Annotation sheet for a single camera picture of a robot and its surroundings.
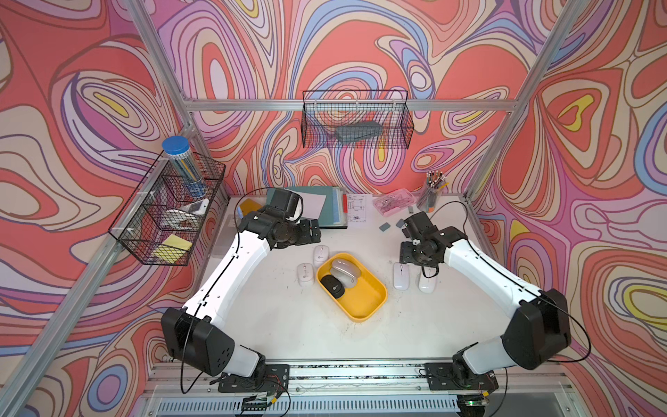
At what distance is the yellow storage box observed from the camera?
2.89ft

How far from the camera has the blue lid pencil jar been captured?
2.35ft

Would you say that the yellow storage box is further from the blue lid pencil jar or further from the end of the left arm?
the blue lid pencil jar
